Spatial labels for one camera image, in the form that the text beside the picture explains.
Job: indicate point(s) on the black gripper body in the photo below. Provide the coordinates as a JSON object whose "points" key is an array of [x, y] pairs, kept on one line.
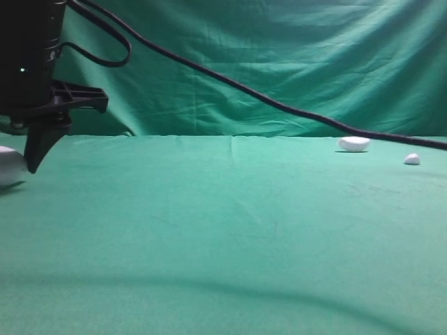
{"points": [[30, 46]]}

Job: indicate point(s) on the green backdrop curtain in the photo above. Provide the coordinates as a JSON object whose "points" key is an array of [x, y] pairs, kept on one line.
{"points": [[373, 65]]}

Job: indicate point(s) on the green table cloth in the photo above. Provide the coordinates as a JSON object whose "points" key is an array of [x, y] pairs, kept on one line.
{"points": [[225, 235]]}

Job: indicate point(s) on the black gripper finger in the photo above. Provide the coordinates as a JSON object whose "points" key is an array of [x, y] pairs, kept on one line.
{"points": [[43, 133]]}

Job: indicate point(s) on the small white earbud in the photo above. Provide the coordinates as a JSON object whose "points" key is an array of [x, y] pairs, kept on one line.
{"points": [[412, 159]]}

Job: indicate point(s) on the white oval earphone case lid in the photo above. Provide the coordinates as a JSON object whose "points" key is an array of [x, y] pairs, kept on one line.
{"points": [[353, 144]]}

